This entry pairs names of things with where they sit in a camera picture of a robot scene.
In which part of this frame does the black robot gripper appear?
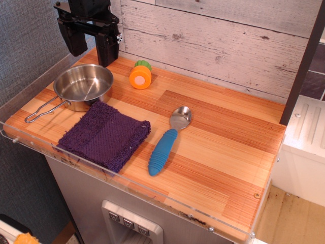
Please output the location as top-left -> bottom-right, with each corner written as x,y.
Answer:
54,1 -> 120,67

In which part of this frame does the fat orange toy carrot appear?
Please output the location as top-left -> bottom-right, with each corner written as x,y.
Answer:
129,60 -> 152,89

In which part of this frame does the small steel saucepan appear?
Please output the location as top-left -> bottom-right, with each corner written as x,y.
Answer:
24,64 -> 114,123

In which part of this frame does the purple folded cloth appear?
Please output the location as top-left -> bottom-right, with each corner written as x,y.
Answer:
57,101 -> 151,173

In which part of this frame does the clear acrylic table guard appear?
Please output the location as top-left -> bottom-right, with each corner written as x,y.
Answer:
0,38 -> 279,242

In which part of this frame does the grey dispenser button panel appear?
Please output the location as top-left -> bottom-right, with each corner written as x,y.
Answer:
101,200 -> 164,243

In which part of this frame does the orange fuzzy object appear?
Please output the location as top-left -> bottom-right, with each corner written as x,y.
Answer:
13,233 -> 39,244

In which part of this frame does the blue-handled metal spoon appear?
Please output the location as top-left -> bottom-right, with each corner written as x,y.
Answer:
148,106 -> 192,176

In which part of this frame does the dark right shelf post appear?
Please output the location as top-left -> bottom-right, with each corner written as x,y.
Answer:
280,1 -> 324,126

